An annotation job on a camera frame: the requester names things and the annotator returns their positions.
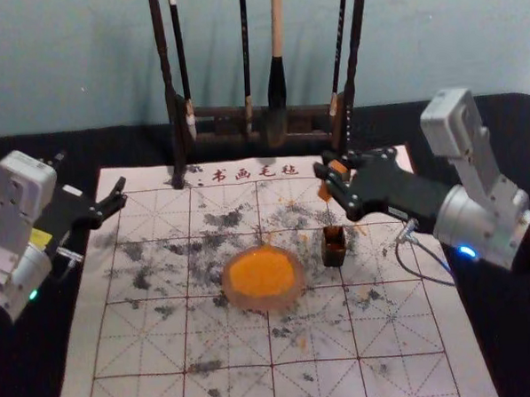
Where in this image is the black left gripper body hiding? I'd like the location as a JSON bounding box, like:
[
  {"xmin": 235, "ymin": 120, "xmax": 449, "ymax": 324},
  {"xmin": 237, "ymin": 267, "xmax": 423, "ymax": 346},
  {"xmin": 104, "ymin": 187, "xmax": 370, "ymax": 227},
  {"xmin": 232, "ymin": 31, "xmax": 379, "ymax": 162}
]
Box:
[{"xmin": 25, "ymin": 181, "xmax": 106, "ymax": 270}]

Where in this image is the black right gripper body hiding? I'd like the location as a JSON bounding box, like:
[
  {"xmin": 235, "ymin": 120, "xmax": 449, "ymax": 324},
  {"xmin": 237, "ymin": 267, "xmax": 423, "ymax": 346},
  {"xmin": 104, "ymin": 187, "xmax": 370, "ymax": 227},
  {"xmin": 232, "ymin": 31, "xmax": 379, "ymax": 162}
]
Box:
[{"xmin": 349, "ymin": 153, "xmax": 456, "ymax": 239}]

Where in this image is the orange ink stick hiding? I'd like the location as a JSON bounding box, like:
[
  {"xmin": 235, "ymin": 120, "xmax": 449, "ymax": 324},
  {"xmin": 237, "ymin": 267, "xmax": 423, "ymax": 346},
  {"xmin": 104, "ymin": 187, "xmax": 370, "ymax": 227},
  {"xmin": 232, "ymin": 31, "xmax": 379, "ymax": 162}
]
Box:
[{"xmin": 316, "ymin": 158, "xmax": 352, "ymax": 202}]

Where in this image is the small brown square cup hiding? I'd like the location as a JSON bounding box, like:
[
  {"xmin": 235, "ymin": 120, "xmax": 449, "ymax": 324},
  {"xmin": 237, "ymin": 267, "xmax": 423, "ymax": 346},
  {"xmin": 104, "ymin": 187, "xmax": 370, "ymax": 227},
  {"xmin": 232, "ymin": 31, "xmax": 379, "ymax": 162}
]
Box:
[{"xmin": 320, "ymin": 225, "xmax": 351, "ymax": 269}]

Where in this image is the dark wooden brush rack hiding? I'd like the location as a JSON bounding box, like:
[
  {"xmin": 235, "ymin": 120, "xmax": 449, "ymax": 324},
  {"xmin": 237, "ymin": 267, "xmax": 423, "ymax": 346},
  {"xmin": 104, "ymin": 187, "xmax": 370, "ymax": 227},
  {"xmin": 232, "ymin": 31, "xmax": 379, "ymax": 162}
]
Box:
[{"xmin": 146, "ymin": 0, "xmax": 379, "ymax": 192}]

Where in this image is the thin black calligraphy brush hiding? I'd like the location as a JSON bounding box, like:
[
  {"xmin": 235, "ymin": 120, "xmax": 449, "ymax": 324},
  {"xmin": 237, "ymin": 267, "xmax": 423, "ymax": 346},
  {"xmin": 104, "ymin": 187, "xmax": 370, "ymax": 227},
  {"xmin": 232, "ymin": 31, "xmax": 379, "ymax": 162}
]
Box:
[
  {"xmin": 167, "ymin": 0, "xmax": 200, "ymax": 143},
  {"xmin": 322, "ymin": 0, "xmax": 357, "ymax": 119},
  {"xmin": 237, "ymin": 0, "xmax": 257, "ymax": 137}
]

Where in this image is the round dish of orange ink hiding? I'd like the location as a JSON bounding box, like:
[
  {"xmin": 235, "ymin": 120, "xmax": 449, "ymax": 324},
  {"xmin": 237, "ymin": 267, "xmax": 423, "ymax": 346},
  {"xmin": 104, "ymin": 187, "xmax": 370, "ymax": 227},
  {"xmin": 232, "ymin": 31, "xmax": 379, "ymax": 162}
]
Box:
[{"xmin": 218, "ymin": 242, "xmax": 307, "ymax": 317}]

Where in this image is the white gridded felt mat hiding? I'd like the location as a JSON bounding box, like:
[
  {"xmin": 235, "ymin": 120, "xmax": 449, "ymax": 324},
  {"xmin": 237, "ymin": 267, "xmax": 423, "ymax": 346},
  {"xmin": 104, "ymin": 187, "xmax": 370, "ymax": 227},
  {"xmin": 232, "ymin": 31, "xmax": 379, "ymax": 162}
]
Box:
[{"xmin": 40, "ymin": 139, "xmax": 502, "ymax": 397}]

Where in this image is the black table cloth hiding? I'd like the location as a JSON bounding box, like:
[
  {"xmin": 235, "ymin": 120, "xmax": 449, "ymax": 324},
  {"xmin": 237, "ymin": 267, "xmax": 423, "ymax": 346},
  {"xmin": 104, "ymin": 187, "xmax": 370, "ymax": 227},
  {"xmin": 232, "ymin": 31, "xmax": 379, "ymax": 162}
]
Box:
[{"xmin": 0, "ymin": 90, "xmax": 530, "ymax": 397}]

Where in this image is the thin dark gripper cable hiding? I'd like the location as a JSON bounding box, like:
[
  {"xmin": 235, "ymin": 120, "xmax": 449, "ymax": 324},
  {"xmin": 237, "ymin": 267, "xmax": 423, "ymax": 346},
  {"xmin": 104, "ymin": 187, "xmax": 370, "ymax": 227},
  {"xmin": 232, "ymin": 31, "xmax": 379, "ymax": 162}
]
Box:
[{"xmin": 392, "ymin": 216, "xmax": 458, "ymax": 290}]

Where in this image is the large tan-handled calligraphy brush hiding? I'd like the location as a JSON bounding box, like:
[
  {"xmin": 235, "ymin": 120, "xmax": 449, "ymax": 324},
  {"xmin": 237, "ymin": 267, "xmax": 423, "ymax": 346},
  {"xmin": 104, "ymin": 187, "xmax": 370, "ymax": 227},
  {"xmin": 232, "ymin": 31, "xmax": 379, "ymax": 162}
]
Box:
[{"xmin": 254, "ymin": 0, "xmax": 292, "ymax": 149}]

